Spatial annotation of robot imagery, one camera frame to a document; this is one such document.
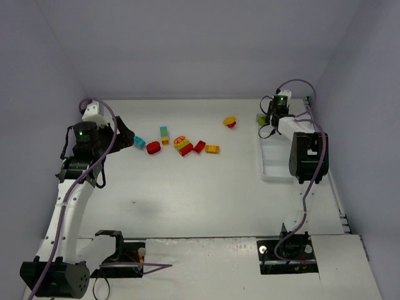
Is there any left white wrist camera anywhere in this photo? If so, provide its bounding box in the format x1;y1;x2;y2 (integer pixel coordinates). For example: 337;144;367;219
82;101;107;128

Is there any blue yellow stacked lego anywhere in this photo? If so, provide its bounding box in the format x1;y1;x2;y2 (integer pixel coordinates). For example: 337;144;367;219
160;126;169;146

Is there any purple cable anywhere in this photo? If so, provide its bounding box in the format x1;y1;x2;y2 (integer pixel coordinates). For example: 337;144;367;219
26;98;173;300
274;79;329;262

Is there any light blue lego brick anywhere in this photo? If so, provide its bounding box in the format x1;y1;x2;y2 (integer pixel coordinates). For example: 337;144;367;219
133;135;146;149

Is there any yellow lego brick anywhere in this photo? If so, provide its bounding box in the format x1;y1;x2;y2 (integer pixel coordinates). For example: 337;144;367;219
205;144;220;154

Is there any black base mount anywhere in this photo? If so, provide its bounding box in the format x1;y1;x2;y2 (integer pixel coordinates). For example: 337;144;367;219
257;236;319;275
91;241;146;279

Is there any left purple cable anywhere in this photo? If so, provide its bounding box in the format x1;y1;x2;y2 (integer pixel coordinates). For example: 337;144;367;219
26;98;173;300

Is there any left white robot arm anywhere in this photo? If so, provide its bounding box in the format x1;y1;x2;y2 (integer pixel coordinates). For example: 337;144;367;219
19;116;135;299

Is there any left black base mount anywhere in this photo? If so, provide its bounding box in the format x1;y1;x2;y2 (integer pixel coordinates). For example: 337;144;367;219
91;241;146;279

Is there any red rounded lego brick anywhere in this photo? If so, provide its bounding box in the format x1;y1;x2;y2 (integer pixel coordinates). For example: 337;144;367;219
146;141;161;155

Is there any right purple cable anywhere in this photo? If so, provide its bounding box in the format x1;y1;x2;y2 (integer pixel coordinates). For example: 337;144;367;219
274;79;329;262

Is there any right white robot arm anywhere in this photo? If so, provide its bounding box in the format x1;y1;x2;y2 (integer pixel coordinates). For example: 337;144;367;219
259;89;329;243

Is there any green lego brick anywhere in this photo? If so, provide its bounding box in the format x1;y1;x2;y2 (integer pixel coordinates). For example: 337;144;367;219
257;116;266;126

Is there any yellow red lego piece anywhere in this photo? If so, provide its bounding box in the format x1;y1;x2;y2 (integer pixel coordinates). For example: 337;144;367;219
223;116;237;128

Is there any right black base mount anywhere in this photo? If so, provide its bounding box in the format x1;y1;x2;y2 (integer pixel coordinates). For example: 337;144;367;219
257;236;319;275

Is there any white divided sorting tray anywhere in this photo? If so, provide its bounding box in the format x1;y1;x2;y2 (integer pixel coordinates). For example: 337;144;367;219
256;114;294;183

